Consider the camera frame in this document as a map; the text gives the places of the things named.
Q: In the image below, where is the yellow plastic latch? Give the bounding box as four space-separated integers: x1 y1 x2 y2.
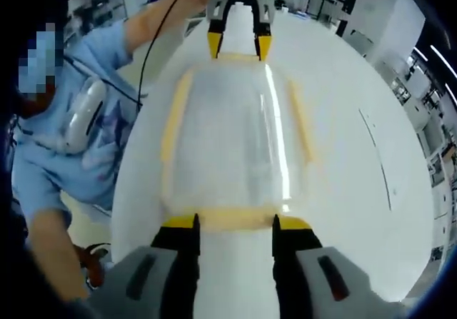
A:
286 79 316 166
161 71 196 163

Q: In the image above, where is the white shelf unit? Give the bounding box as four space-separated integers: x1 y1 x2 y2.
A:
66 0 169 31

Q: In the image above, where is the row of white cabinets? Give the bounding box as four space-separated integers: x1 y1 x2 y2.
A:
390 46 457 265

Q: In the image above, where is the red and white shoe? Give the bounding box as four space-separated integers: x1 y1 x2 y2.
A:
76 241 112 292

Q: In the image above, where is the clear plastic bag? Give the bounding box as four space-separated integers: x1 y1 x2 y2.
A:
159 51 318 235

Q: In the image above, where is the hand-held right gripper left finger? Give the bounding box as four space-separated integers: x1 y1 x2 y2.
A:
89 213 201 319

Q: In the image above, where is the white square pillar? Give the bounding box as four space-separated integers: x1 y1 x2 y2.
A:
336 0 407 67

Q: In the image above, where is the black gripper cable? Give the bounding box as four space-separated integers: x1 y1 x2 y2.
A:
137 0 215 108

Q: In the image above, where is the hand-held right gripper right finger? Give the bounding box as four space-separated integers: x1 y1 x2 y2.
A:
273 213 406 319

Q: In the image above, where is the white chest-worn device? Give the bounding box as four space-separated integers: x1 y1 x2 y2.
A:
65 77 109 154

